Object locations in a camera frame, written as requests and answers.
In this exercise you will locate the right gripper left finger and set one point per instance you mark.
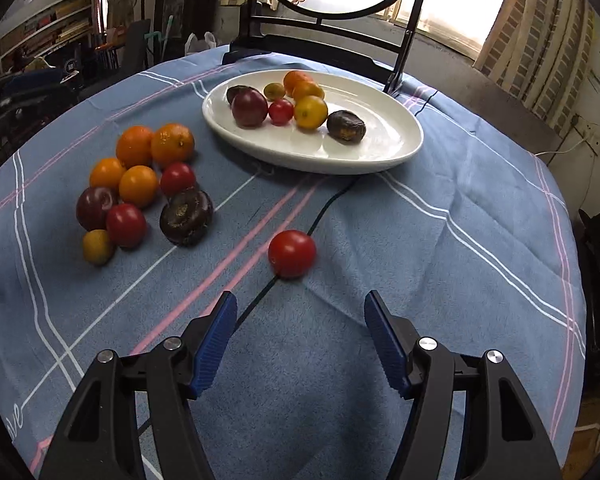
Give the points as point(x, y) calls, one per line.
point(98, 437)

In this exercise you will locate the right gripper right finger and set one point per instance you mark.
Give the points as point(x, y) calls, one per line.
point(503, 435)

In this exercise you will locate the small yellow fruit pile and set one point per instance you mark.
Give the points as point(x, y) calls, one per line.
point(97, 247)

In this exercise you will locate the red tomato pile bottom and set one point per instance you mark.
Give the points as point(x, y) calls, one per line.
point(126, 226)

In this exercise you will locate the dark red plum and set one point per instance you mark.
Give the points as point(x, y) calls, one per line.
point(93, 206)

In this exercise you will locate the large dark brown fruit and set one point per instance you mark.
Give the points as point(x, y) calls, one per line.
point(187, 216)

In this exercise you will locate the large red tomato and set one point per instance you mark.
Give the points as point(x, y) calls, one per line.
point(291, 253)

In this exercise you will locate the red cherry tomato pile top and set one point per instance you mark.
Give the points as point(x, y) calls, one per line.
point(176, 178)

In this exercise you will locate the large orange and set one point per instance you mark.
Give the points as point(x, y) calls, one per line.
point(172, 143)
point(134, 146)

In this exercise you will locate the blue plaid tablecloth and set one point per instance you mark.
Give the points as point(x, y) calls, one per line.
point(470, 239)

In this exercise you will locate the white oval plate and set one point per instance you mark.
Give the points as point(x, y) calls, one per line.
point(392, 133)

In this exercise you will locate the dark wrinkled fruit on plate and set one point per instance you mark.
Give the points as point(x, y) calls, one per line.
point(346, 126)

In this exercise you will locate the dark date on plate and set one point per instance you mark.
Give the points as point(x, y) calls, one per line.
point(233, 91)

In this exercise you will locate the red cherry tomato on plate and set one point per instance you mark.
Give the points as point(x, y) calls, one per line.
point(281, 111)

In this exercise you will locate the yellow orange fruit on plate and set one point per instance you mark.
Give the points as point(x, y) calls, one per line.
point(310, 112)

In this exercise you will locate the small green-yellow fruit plate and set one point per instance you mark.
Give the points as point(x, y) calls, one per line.
point(274, 91)

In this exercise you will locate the checked curtain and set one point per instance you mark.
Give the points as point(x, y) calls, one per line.
point(538, 51)

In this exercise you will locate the orange fruit behind on plate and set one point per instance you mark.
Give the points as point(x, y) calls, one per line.
point(306, 88)

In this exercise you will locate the white plastic bag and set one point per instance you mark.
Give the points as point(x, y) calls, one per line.
point(194, 44)

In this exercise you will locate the mandarin orange on plate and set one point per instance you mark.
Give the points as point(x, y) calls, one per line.
point(293, 78)

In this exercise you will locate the black framed bird screen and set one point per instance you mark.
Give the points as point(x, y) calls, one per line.
point(265, 26)

